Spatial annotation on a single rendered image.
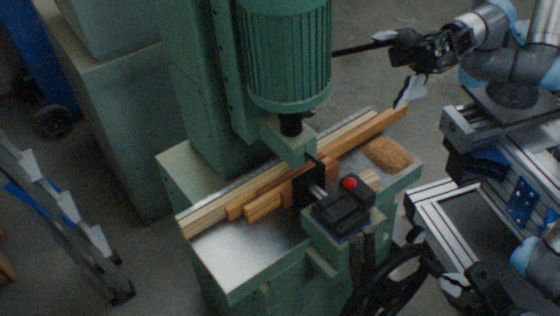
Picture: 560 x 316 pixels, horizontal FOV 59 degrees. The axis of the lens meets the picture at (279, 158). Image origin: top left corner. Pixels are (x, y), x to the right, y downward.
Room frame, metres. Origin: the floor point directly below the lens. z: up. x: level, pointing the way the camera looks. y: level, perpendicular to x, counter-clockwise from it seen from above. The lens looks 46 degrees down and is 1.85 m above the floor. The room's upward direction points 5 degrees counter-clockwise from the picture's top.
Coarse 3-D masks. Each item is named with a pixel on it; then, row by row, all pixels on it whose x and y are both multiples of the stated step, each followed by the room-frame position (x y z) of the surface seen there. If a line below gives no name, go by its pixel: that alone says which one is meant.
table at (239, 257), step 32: (352, 160) 0.88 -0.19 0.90; (384, 192) 0.77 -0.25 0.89; (224, 224) 0.71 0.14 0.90; (256, 224) 0.70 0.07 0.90; (288, 224) 0.69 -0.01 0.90; (224, 256) 0.62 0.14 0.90; (256, 256) 0.61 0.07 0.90; (288, 256) 0.61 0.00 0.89; (320, 256) 0.62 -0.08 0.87; (224, 288) 0.54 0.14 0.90; (256, 288) 0.56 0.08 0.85
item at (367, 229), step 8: (368, 232) 0.60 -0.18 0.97; (352, 240) 0.59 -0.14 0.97; (368, 240) 0.60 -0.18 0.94; (352, 248) 0.58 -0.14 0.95; (368, 248) 0.60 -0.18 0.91; (352, 256) 0.58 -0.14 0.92; (360, 256) 0.58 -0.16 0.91; (368, 256) 0.60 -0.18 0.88; (352, 264) 0.58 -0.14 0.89; (360, 264) 0.58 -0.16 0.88; (368, 264) 0.60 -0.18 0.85; (352, 272) 0.58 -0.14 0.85; (360, 272) 0.58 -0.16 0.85; (352, 280) 0.58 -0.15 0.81; (360, 280) 0.58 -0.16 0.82; (392, 280) 0.70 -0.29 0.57; (368, 296) 0.60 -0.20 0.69; (368, 304) 0.62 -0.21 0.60; (360, 312) 0.57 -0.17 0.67
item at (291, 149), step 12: (264, 120) 0.87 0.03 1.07; (276, 120) 0.87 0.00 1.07; (264, 132) 0.86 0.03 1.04; (276, 132) 0.83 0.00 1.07; (276, 144) 0.82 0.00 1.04; (288, 144) 0.79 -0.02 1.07; (300, 144) 0.78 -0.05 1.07; (312, 144) 0.80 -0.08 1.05; (288, 156) 0.78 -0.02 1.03; (300, 156) 0.78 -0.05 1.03
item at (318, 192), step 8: (312, 168) 0.78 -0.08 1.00; (304, 176) 0.75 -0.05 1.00; (312, 176) 0.76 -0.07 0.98; (320, 176) 0.78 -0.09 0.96; (296, 184) 0.74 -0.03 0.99; (304, 184) 0.75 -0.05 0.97; (312, 184) 0.75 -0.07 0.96; (320, 184) 0.78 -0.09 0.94; (296, 192) 0.74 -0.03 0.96; (304, 192) 0.75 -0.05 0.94; (312, 192) 0.74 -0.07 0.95; (320, 192) 0.73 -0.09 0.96; (296, 200) 0.74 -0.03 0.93; (304, 200) 0.75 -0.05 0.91
